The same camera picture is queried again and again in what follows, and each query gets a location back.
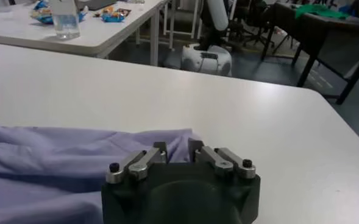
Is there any clear plastic water bottle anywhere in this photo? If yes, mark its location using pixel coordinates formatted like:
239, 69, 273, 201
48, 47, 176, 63
49, 0, 81, 40

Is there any white humanoid wheeled robot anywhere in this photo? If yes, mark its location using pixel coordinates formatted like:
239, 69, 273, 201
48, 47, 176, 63
163, 0, 233, 77

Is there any black metal table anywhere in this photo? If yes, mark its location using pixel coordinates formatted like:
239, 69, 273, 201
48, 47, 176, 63
260, 2, 359, 106

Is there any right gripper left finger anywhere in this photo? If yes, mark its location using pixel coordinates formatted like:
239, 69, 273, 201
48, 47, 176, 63
105, 141, 168, 184

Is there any black office chair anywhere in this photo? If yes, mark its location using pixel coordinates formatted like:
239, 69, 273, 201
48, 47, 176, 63
227, 0, 276, 52

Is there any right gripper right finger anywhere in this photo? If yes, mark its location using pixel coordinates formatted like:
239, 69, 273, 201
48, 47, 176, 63
187, 138, 257, 180

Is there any purple t-shirt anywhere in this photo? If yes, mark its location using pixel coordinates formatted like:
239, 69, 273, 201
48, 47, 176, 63
0, 119, 202, 224

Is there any green cloth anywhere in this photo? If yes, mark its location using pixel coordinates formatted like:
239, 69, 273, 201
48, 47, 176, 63
294, 3, 350, 21

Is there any blue snack pack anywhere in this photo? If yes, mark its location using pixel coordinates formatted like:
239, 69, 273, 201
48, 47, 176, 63
31, 0, 87, 25
101, 12, 126, 23

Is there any white desk with snacks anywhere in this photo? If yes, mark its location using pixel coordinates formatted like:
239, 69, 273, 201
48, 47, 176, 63
0, 0, 171, 66

